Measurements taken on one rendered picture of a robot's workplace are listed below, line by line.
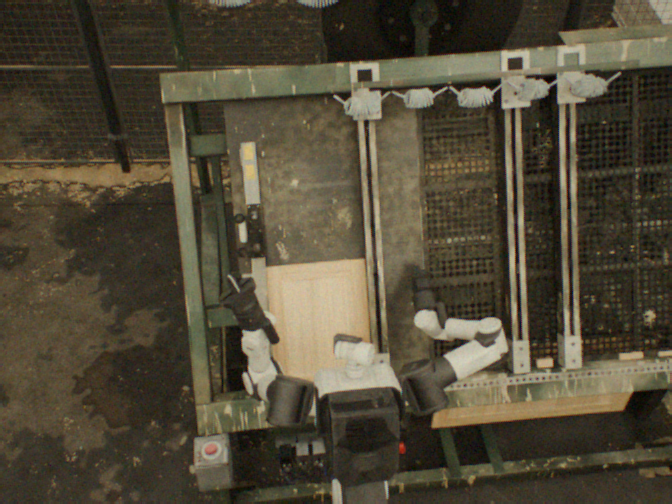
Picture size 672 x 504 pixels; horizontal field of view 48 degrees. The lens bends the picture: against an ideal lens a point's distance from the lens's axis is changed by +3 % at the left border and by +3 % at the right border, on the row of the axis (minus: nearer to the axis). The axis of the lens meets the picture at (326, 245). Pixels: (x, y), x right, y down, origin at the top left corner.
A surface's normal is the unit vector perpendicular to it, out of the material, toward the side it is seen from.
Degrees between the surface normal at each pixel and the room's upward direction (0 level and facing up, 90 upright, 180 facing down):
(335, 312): 53
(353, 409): 23
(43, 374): 0
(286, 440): 0
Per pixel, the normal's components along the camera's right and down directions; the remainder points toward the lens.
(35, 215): 0.00, -0.70
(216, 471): 0.12, 0.71
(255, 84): 0.10, 0.15
